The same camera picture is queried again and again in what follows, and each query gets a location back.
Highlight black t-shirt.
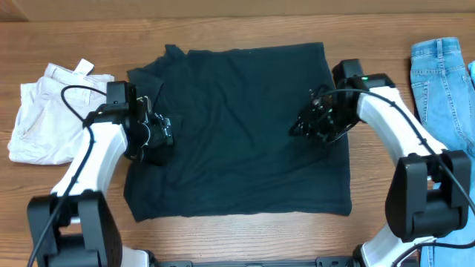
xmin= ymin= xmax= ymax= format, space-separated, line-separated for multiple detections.
xmin=124 ymin=42 xmax=352 ymax=221

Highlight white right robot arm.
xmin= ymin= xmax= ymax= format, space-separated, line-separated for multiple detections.
xmin=289 ymin=73 xmax=474 ymax=266

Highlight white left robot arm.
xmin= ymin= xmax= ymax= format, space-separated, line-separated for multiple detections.
xmin=27 ymin=96 xmax=171 ymax=267

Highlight beige folded pants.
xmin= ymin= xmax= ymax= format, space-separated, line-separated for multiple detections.
xmin=7 ymin=59 xmax=115 ymax=165

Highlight blue denim jeans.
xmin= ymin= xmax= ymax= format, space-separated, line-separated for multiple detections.
xmin=410 ymin=37 xmax=474 ymax=267

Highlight light blue cloth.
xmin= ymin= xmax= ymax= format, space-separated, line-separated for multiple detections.
xmin=468 ymin=61 xmax=475 ymax=86

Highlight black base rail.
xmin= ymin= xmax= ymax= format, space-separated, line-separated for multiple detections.
xmin=150 ymin=256 xmax=361 ymax=267

